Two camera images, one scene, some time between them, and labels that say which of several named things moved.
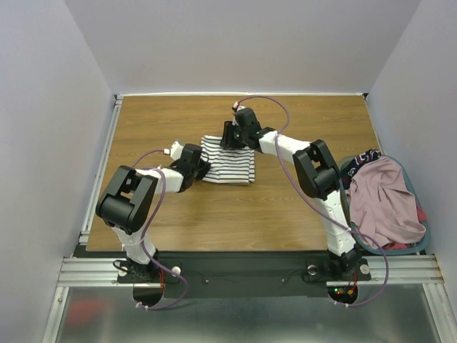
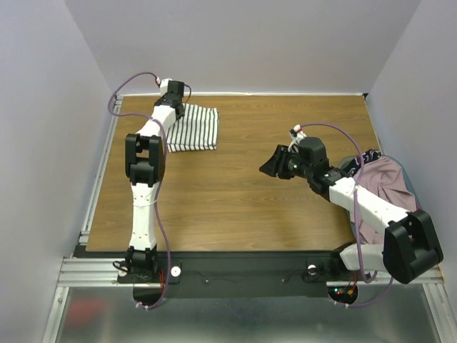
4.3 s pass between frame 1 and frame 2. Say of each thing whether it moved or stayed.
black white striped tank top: moved
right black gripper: moved
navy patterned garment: stayed
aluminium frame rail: stayed
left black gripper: moved
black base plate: stayed
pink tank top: stayed
